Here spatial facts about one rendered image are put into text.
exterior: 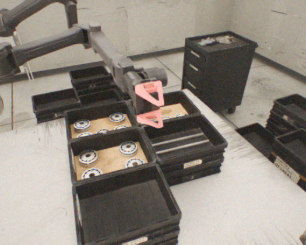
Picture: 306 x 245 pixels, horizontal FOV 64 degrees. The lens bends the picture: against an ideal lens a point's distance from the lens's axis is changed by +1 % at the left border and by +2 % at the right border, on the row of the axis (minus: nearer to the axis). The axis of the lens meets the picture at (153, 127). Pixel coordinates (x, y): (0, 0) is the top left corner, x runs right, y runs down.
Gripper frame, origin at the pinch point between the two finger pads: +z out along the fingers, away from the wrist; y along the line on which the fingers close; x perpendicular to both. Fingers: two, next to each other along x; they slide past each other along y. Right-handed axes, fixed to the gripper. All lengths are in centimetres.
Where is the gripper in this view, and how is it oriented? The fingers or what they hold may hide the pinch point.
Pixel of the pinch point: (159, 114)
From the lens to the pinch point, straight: 58.4
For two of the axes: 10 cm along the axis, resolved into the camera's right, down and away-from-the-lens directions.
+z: 4.2, 5.6, -7.1
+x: -9.1, 2.5, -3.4
